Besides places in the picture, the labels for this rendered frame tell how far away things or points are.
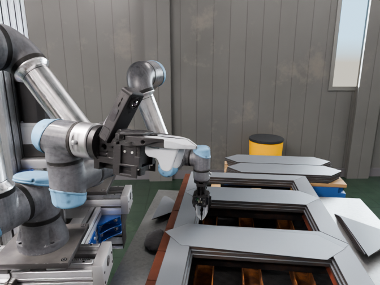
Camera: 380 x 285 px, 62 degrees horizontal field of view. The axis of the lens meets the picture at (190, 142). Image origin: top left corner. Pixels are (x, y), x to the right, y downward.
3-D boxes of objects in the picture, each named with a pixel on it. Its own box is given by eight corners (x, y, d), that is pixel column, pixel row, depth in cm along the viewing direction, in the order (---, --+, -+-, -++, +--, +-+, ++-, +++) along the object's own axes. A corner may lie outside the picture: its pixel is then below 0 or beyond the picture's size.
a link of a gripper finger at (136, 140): (172, 147, 58) (132, 142, 62) (172, 137, 58) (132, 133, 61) (159, 150, 54) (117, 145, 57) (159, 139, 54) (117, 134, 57)
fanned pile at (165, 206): (182, 197, 216) (182, 191, 215) (173, 226, 179) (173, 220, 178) (165, 195, 218) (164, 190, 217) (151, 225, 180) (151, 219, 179)
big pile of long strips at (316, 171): (328, 164, 247) (329, 157, 245) (346, 184, 209) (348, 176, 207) (224, 160, 256) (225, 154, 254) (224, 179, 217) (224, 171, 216)
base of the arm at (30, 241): (7, 256, 93) (1, 225, 91) (30, 229, 108) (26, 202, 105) (59, 255, 94) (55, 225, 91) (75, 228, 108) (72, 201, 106)
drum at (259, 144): (276, 182, 420) (279, 133, 403) (283, 195, 380) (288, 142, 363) (244, 181, 422) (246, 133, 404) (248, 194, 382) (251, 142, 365)
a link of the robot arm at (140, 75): (136, 56, 120) (181, 175, 127) (148, 56, 130) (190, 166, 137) (111, 67, 124) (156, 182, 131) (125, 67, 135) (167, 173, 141)
